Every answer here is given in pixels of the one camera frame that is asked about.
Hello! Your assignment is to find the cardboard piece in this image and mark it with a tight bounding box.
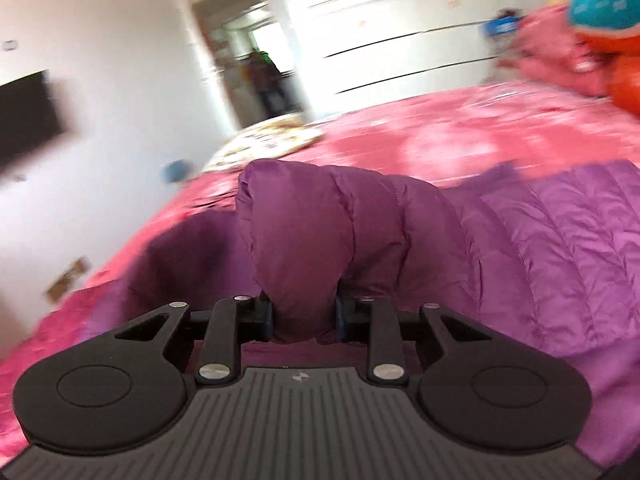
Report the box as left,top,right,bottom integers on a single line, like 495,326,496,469
46,256,92,304

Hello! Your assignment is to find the black wall television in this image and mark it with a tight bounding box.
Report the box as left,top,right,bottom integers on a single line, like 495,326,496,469
0,70,68,175

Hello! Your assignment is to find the pink heart print blanket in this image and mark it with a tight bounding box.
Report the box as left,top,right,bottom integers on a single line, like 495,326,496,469
0,80,640,466

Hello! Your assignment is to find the yellow patterned pillow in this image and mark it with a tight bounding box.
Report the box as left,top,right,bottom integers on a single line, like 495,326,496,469
206,114,324,172

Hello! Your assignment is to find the pink printed pillow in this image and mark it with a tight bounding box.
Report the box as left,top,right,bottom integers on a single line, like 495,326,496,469
500,4,613,98

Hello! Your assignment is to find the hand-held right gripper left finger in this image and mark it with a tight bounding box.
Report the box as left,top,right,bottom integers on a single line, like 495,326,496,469
114,295,275,388

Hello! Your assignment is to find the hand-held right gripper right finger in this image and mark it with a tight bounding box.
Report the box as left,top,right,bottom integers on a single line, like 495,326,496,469
335,295,493,387

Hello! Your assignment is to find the white wardrobe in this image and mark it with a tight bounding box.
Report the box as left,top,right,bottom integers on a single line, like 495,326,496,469
272,0,551,117

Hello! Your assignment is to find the blue round stool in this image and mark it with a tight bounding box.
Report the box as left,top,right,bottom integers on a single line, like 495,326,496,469
164,159,194,184

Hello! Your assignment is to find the orange teal folded quilt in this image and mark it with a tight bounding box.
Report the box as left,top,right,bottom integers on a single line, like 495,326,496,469
569,0,640,120

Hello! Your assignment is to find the blue storage box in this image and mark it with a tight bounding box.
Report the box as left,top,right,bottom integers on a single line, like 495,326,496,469
486,9,522,40

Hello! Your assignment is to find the purple down jacket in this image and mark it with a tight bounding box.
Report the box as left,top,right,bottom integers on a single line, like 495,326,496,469
82,157,640,361

